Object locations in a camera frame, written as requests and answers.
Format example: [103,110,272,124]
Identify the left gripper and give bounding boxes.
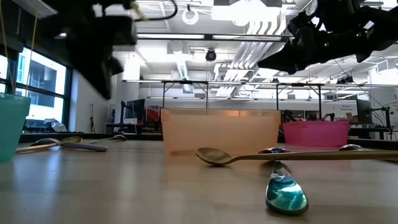
[67,15,137,100]

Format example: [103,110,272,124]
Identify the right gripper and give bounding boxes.
[257,30,352,75]

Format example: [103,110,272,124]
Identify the gold spoon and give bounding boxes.
[195,147,398,167]
[15,136,83,154]

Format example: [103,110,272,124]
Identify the lavender-handled silver utensil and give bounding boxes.
[30,138,109,153]
[338,144,398,164]

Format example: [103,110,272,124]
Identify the iridescent spoon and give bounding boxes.
[258,147,310,216]
[89,134,128,144]

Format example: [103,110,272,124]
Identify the dark background monitor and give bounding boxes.
[124,98,146,121]

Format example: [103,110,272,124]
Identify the LED light bar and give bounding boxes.
[212,34,285,42]
[136,33,206,40]

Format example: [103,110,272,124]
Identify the large window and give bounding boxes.
[0,46,72,128]

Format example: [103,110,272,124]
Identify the pink plastic bin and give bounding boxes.
[282,120,351,148]

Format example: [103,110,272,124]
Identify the black side monitor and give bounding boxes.
[356,98,373,124]

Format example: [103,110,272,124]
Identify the orange plastic bin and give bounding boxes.
[160,108,282,156]

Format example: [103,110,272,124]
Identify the teal plastic bin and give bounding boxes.
[0,93,32,162]

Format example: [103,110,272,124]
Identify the black aluminium rig frame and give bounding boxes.
[0,0,398,150]

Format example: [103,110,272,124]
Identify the black background rig frame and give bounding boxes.
[161,80,323,121]

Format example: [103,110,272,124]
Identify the yellow cable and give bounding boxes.
[25,6,39,95]

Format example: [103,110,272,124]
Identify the black left camera cable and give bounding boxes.
[136,0,178,22]

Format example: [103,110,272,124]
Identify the white ring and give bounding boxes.
[182,7,200,26]

